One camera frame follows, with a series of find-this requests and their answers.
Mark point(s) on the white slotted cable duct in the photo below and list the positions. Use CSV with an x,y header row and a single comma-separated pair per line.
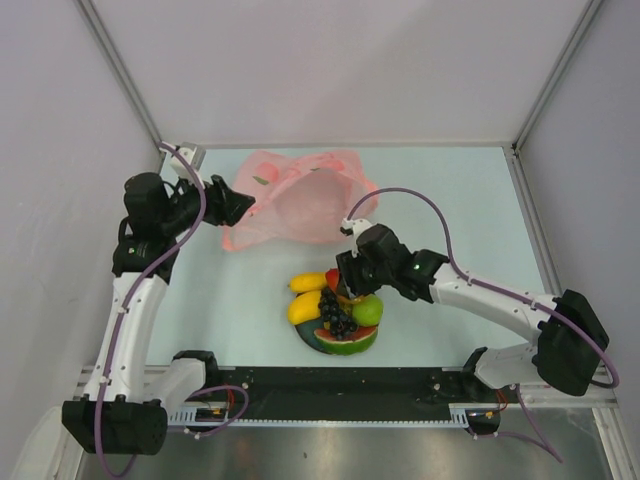
x,y
201,415

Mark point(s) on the green fake apple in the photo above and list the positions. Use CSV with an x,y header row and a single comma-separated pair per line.
x,y
368,312

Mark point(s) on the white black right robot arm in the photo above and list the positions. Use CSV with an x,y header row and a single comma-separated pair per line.
x,y
563,337

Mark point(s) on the aluminium frame rail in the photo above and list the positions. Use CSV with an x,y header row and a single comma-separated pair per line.
x,y
114,60

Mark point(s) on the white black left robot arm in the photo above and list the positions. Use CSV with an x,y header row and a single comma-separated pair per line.
x,y
119,413

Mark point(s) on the red fake watermelon slice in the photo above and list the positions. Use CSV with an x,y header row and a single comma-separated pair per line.
x,y
354,343

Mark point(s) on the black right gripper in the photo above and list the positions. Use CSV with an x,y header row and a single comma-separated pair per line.
x,y
349,270

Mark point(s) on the red orange fake mango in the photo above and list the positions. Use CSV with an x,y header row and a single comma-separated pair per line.
x,y
332,277

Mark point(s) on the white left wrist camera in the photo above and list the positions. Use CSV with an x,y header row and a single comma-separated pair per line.
x,y
186,160

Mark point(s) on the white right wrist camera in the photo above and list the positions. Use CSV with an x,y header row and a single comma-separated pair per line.
x,y
353,228

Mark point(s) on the blue ceramic plate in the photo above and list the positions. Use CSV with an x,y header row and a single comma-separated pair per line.
x,y
306,330

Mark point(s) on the yellow fake banana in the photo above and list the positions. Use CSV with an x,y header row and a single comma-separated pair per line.
x,y
307,282

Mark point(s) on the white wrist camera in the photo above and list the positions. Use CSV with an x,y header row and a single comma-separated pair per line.
x,y
353,228
186,160

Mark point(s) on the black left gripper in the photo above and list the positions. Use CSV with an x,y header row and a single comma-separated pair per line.
x,y
224,206

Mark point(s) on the yellow fake mango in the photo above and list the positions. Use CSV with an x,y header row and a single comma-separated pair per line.
x,y
304,308

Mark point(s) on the pink plastic bag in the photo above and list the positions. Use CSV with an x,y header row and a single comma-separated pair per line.
x,y
302,199

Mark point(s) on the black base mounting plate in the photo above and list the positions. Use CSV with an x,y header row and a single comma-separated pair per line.
x,y
356,394

